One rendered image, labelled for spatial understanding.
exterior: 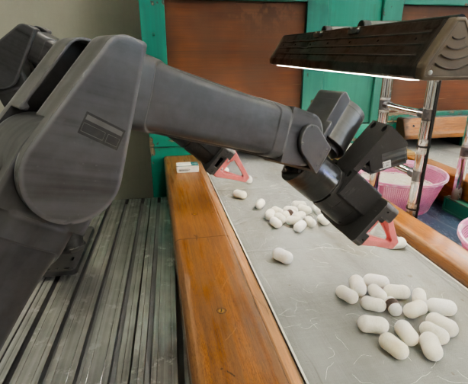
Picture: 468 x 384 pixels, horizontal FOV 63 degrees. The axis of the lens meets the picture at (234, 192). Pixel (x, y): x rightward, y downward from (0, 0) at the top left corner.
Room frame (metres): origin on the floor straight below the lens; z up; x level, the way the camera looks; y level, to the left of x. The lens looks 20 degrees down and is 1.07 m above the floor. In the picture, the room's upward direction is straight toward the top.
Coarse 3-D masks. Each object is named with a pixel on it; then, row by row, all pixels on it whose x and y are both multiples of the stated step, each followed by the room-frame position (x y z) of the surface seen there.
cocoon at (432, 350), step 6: (420, 336) 0.37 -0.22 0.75; (426, 336) 0.36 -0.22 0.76; (432, 336) 0.36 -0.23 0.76; (420, 342) 0.36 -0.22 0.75; (426, 342) 0.35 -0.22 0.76; (432, 342) 0.35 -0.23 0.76; (438, 342) 0.35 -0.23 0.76; (426, 348) 0.35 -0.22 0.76; (432, 348) 0.34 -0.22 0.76; (438, 348) 0.34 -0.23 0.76; (426, 354) 0.34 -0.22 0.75; (432, 354) 0.34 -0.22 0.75; (438, 354) 0.34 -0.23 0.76; (432, 360) 0.34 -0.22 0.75
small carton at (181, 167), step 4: (176, 164) 1.00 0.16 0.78; (180, 164) 1.00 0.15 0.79; (184, 164) 1.00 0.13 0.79; (188, 164) 1.00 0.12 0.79; (192, 164) 1.00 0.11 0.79; (196, 164) 1.00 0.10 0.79; (176, 168) 1.00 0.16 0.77; (180, 168) 0.99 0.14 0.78; (184, 168) 0.99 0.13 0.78; (188, 168) 0.99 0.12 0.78; (192, 168) 0.99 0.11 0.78; (196, 168) 1.00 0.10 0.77; (180, 172) 0.99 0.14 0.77; (184, 172) 0.99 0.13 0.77
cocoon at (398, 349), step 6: (384, 336) 0.36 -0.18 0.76; (390, 336) 0.36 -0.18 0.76; (384, 342) 0.36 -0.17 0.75; (390, 342) 0.35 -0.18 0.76; (396, 342) 0.35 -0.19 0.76; (402, 342) 0.35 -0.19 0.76; (384, 348) 0.36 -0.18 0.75; (390, 348) 0.35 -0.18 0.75; (396, 348) 0.35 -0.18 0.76; (402, 348) 0.34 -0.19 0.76; (408, 348) 0.35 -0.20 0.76; (396, 354) 0.34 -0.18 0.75; (402, 354) 0.34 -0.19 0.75; (408, 354) 0.34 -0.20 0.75
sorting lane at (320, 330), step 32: (256, 160) 1.21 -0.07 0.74; (224, 192) 0.90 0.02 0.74; (256, 192) 0.90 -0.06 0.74; (288, 192) 0.90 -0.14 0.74; (256, 224) 0.71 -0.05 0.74; (320, 224) 0.71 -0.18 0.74; (256, 256) 0.58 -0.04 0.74; (320, 256) 0.58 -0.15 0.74; (352, 256) 0.58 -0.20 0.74; (384, 256) 0.58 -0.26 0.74; (416, 256) 0.58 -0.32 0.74; (288, 288) 0.49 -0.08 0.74; (320, 288) 0.49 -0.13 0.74; (448, 288) 0.49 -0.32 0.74; (288, 320) 0.42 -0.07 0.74; (320, 320) 0.42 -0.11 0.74; (352, 320) 0.42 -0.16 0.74; (416, 320) 0.42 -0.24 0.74; (320, 352) 0.36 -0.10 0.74; (352, 352) 0.36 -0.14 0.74; (384, 352) 0.36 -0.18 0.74; (416, 352) 0.36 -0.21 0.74; (448, 352) 0.36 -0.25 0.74
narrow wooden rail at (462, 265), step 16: (400, 224) 0.66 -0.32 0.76; (416, 224) 0.66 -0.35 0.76; (416, 240) 0.61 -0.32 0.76; (432, 240) 0.60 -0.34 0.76; (448, 240) 0.60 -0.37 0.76; (432, 256) 0.56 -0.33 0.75; (448, 256) 0.54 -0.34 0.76; (464, 256) 0.54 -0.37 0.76; (448, 272) 0.53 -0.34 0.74; (464, 272) 0.50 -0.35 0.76
